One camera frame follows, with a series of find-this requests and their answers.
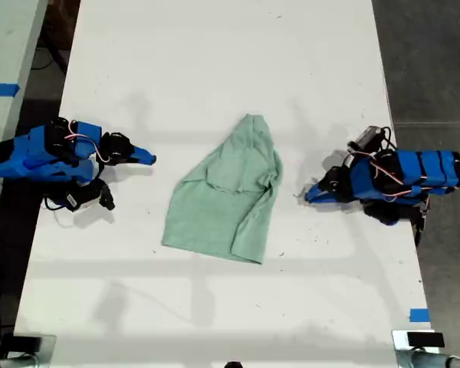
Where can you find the long blue tape strip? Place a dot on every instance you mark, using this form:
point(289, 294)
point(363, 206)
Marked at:
point(0, 89)

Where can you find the black camera box white label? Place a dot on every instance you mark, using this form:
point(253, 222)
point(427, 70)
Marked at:
point(88, 197)

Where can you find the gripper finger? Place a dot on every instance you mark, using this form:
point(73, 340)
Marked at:
point(317, 189)
point(142, 160)
point(331, 199)
point(143, 152)

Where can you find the white side table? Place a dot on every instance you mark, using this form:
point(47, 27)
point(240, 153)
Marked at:
point(7, 46)

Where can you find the black camera box grey label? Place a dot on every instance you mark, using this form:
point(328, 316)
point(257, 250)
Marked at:
point(370, 138)

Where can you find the small black box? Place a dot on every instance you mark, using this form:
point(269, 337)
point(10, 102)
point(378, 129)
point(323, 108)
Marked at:
point(27, 344)
point(425, 339)

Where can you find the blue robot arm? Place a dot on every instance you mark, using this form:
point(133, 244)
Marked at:
point(42, 153)
point(414, 172)

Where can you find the small blue tape square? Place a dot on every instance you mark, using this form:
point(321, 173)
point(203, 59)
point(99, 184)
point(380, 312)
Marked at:
point(419, 315)

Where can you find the pale green T-shirt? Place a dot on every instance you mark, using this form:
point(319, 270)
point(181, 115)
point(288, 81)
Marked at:
point(222, 191)

